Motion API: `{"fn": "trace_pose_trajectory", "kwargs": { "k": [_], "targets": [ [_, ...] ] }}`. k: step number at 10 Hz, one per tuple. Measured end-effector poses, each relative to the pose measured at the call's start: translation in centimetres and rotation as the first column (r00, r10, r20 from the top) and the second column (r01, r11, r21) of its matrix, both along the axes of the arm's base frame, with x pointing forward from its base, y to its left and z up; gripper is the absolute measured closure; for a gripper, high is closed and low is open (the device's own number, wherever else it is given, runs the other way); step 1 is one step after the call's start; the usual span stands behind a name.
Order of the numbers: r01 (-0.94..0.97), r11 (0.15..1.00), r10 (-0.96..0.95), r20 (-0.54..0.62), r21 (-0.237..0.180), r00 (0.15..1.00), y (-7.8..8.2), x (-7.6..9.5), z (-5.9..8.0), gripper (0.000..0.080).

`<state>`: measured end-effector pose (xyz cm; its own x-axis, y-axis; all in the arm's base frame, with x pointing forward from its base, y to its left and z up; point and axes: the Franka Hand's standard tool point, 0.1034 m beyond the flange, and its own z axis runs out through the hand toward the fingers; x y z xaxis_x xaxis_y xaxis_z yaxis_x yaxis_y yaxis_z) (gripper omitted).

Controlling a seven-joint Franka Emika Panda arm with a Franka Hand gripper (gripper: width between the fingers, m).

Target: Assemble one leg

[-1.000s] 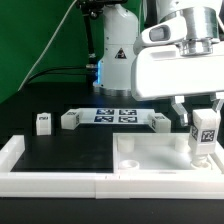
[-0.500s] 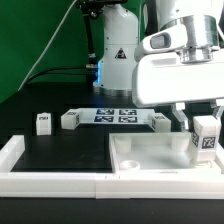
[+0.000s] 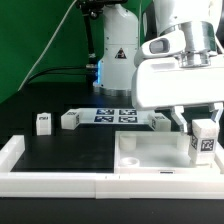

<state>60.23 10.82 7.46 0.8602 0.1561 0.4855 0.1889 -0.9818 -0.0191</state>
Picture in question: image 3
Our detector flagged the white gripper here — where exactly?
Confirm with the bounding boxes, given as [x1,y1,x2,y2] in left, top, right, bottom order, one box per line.
[132,57,224,134]

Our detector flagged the white square tabletop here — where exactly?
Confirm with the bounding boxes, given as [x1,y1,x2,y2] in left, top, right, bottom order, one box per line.
[114,131,221,175]

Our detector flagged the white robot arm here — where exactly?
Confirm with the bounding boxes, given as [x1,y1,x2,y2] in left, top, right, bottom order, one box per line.
[94,0,224,132]

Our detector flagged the white marker sheet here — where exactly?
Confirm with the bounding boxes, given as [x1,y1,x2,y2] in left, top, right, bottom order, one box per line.
[80,108,153,125]

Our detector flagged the white U-shaped fence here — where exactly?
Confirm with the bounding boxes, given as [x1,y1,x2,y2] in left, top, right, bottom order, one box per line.
[0,135,224,199]

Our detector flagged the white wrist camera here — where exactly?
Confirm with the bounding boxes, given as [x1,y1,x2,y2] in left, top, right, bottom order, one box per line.
[134,30,186,67]

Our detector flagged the white cable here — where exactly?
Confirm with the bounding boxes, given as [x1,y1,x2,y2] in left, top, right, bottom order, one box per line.
[17,0,78,92]

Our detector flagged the black cable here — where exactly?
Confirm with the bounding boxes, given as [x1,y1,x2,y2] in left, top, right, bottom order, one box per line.
[25,67,98,85]

